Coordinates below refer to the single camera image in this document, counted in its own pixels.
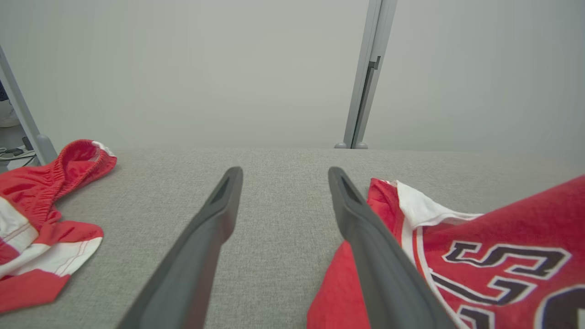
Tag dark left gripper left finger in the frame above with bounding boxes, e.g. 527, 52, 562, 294
117, 167, 244, 329

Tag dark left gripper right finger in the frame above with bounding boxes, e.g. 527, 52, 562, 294
328, 167, 457, 329

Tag red jersey with white trim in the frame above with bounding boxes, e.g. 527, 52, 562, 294
306, 175, 585, 329

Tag red shorts with white stripe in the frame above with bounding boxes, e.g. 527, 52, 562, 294
0, 139, 117, 315

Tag white rounded background object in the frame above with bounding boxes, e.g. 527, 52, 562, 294
0, 100, 20, 128

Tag grey metal partition post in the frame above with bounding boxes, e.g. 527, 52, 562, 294
0, 45, 59, 166
353, 0, 398, 149
334, 0, 384, 149

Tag white power strip with cables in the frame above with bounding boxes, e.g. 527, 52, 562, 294
0, 146, 37, 171

